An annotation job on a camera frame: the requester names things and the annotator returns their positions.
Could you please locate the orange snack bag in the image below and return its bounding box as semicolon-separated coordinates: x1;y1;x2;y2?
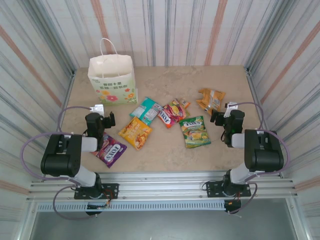
195;87;227;116

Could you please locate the green Fox's candy bag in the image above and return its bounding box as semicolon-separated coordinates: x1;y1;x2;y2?
178;115;212;149

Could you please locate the yellow corn chip bag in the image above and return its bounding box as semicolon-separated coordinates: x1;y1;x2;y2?
117;116;153;151

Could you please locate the purple Fox's candy bag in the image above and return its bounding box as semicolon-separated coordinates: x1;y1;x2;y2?
91;132;128;169

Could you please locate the teal snack bag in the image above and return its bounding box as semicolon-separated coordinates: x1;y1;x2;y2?
129;96;163;126

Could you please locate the white floral paper bag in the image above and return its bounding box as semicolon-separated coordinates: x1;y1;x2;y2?
87;37;139;107

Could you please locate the red Fox's candy bag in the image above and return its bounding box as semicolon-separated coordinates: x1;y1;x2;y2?
156;98;192;129

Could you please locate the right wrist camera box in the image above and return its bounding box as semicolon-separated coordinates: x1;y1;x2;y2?
224;101;238;118

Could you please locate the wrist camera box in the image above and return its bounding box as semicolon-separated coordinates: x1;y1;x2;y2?
89;103;105;117
224;101;238;118

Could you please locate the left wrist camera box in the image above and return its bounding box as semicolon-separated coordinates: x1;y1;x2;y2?
89;103;105;117

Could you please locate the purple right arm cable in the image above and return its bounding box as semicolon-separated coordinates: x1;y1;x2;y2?
228;101;291;216

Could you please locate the metal table side rail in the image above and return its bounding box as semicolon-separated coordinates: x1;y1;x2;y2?
244;66;285;180
43;70;77;181

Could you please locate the metal corner post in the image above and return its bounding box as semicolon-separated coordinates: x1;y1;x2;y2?
244;0;288;73
44;0;77;76

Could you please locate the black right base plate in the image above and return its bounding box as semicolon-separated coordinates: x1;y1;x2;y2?
205;181;252;198

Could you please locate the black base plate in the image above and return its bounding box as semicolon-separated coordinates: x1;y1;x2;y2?
74;183;120;200
205;181;252;198

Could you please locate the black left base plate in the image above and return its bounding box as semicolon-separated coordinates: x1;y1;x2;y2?
74;183;120;200

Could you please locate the red black wire bundle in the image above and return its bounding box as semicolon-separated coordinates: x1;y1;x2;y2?
226;191;242;206
103;189;113;209

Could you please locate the aluminium mounting rail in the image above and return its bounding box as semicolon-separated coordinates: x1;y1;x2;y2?
26;171;298;202

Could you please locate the grey slotted cable duct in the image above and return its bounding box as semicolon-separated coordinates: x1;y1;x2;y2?
36;201;226;211

